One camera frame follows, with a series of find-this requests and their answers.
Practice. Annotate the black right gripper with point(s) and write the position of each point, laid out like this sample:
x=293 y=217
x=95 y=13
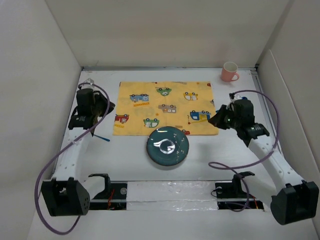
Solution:
x=216 y=119

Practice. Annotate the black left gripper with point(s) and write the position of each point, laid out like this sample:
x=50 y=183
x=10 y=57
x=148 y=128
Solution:
x=99 y=96

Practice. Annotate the yellow cartoon print placemat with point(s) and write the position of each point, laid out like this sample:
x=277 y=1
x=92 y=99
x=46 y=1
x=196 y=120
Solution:
x=143 y=107

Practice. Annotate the pink ceramic mug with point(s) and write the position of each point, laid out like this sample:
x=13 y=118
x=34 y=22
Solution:
x=229 y=72

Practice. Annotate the teal ceramic plate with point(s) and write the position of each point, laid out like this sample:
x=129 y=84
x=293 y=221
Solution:
x=167 y=146

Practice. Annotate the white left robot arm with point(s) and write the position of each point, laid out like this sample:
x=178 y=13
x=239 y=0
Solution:
x=65 y=194

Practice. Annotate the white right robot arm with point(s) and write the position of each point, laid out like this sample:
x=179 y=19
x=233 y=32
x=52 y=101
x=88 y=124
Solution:
x=291 y=199

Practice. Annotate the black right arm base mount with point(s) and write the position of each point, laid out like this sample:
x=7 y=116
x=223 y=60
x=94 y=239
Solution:
x=230 y=195

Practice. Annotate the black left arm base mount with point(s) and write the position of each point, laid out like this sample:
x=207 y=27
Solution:
x=105 y=194

